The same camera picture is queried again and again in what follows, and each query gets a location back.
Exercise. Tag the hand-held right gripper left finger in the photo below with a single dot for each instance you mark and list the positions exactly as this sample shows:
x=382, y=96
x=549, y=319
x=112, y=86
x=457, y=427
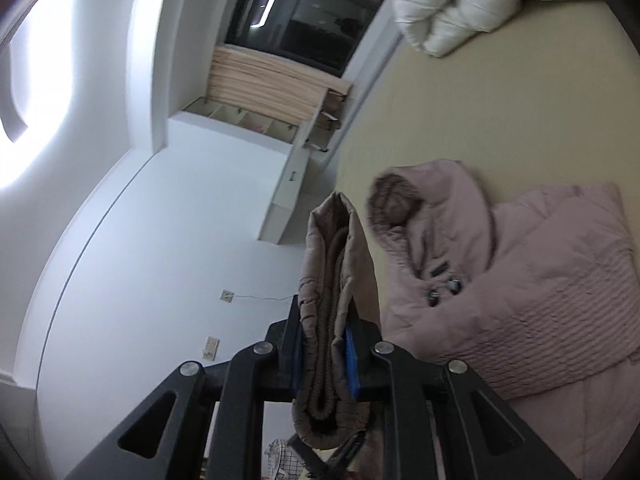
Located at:
x=298, y=355

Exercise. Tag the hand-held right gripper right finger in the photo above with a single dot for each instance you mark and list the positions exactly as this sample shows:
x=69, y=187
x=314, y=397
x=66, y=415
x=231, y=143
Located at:
x=353, y=360

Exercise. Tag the pink hooded padded coat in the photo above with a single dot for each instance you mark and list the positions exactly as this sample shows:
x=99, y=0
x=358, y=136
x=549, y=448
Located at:
x=525, y=280

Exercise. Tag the beige striped curtain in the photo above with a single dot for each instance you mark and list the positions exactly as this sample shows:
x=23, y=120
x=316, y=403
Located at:
x=270, y=82

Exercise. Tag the beige bed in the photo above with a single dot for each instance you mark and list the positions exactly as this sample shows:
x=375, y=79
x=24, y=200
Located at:
x=480, y=105

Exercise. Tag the dark window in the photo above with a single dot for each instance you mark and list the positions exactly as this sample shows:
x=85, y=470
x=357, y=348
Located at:
x=305, y=10

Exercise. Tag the white duvet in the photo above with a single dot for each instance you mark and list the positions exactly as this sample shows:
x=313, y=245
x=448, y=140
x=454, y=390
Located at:
x=450, y=5

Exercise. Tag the beige wall switch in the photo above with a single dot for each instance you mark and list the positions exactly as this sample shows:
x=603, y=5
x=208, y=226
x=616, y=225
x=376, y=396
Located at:
x=210, y=348

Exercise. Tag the white wall socket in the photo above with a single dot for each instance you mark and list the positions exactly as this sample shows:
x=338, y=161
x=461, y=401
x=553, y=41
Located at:
x=227, y=296

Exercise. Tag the white wall cabinet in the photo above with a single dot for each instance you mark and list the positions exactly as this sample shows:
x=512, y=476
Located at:
x=280, y=160

